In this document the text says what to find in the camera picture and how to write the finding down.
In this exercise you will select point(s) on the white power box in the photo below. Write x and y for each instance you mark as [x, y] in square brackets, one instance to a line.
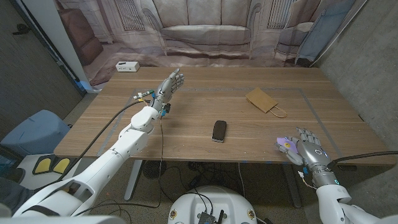
[127, 66]

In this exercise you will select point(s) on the white table leg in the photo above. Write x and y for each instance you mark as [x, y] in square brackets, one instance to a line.
[133, 180]

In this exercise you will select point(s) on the grey table leg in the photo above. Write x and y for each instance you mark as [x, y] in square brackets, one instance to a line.
[292, 186]

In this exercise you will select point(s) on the purple smiley sticker note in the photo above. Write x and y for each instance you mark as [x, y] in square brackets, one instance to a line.
[285, 143]

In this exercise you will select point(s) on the black round floor device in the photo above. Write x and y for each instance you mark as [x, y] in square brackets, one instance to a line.
[154, 169]

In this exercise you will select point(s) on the person in blue jeans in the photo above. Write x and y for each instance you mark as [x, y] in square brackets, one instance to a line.
[12, 194]

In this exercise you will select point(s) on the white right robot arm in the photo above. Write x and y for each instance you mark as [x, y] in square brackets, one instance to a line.
[332, 199]

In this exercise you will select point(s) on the green whiteboard marker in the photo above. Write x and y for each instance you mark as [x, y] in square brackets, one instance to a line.
[146, 92]

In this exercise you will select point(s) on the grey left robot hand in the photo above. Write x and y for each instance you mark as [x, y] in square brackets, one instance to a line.
[166, 90]

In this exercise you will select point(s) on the yellow black foot pedal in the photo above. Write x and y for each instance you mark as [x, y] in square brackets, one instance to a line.
[61, 165]
[43, 165]

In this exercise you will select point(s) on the white pedal base plate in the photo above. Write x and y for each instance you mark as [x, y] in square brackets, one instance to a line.
[31, 179]

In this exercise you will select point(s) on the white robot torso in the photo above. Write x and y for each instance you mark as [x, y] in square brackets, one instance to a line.
[192, 202]

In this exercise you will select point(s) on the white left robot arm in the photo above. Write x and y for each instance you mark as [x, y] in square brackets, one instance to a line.
[130, 143]

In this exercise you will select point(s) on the black computer module with antenna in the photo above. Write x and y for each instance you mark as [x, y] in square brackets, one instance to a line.
[206, 217]

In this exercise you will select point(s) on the printed sofa room backdrop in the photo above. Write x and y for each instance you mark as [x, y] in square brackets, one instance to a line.
[205, 31]

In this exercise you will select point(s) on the black felt board eraser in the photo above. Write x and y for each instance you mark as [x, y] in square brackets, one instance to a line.
[219, 130]

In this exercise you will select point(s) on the brown paper bag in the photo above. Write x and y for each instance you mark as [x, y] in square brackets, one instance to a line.
[261, 99]

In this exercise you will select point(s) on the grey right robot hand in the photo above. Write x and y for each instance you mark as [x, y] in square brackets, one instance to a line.
[314, 154]

